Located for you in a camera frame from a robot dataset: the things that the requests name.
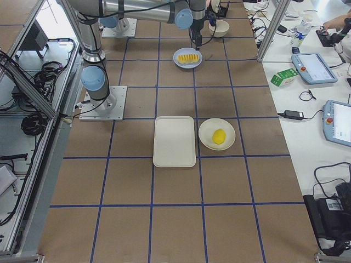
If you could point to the aluminium frame post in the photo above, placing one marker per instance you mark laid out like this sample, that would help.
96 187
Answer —
273 26

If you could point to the spiral bread roll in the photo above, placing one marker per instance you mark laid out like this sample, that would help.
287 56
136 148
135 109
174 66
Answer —
188 58

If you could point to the cream bowl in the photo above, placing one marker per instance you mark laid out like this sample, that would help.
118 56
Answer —
220 29

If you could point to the white rectangular tray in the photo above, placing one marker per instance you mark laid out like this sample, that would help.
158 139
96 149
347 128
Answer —
174 142

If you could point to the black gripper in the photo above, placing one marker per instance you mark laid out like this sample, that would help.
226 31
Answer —
196 27

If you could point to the green white carton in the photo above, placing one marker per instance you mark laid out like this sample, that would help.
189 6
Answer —
284 77

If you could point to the black device on table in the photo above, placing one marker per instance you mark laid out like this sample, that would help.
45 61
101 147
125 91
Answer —
330 218

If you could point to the near teach pendant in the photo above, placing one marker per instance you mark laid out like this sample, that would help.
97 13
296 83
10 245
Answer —
336 122

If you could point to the blue plate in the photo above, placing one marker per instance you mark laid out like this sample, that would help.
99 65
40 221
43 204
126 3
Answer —
187 51

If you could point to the black dish rack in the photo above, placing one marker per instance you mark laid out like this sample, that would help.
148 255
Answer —
223 9

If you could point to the yellow lemon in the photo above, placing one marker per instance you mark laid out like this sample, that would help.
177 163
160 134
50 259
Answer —
219 136

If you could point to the cream round plate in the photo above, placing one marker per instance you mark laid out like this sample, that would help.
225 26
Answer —
209 126

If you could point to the far teach pendant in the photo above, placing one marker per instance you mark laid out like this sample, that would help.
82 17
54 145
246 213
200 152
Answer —
313 69

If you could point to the operator hand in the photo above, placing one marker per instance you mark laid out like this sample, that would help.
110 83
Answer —
337 22

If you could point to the teach pendant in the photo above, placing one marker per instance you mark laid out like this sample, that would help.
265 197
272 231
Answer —
336 122
313 69

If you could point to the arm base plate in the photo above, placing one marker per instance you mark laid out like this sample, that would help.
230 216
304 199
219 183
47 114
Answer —
111 109
130 33

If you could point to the water bottle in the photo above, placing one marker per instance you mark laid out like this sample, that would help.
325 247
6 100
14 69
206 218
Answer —
301 31

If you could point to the black power adapter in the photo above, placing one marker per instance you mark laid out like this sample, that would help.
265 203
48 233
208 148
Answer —
296 115

